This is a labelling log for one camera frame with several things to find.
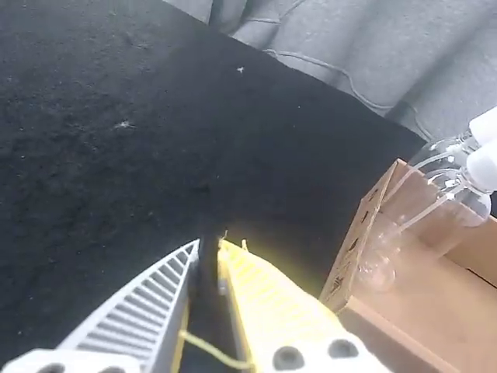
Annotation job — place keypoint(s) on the clear plastic bottle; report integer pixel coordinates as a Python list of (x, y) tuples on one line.
[(446, 210), (446, 155)]

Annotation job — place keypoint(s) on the cardboard box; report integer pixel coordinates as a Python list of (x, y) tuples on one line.
[(419, 311)]

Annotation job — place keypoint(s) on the white spray top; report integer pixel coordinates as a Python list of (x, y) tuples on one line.
[(483, 126), (481, 171)]

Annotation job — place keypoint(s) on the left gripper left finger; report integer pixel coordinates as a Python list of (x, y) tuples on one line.
[(128, 311)]

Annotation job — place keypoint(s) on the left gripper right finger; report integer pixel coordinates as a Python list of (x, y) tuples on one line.
[(272, 307)]

